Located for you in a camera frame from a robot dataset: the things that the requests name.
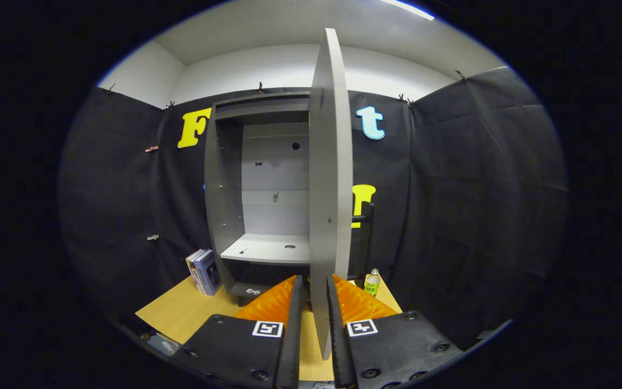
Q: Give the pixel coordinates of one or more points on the small grey object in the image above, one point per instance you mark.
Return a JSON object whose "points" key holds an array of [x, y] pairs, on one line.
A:
{"points": [[162, 343]]}

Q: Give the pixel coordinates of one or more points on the white and yellow book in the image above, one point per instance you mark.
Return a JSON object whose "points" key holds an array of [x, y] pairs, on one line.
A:
{"points": [[191, 266]]}

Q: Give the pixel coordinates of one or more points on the pale cabinet shelf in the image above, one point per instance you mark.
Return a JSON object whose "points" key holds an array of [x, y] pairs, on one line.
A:
{"points": [[268, 249]]}

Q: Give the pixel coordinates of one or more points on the long ceiling light strip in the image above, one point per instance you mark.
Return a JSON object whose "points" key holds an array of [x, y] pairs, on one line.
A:
{"points": [[408, 8]]}

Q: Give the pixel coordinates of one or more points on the green label bottle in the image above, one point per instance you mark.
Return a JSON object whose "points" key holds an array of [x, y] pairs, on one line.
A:
{"points": [[372, 283]]}

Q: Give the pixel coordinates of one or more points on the blue book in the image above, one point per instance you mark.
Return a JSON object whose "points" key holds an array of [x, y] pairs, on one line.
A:
{"points": [[208, 273]]}

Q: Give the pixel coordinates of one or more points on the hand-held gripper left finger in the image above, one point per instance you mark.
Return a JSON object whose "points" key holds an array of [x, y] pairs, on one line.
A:
{"points": [[291, 351]]}

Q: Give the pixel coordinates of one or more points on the black backdrop cloth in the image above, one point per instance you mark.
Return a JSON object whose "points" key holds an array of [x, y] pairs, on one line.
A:
{"points": [[478, 189]]}

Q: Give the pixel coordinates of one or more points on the grey shoe cabinet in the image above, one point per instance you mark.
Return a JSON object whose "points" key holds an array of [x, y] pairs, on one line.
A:
{"points": [[219, 189]]}

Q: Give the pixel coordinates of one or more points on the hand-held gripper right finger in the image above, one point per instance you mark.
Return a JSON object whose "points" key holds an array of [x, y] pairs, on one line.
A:
{"points": [[340, 351]]}

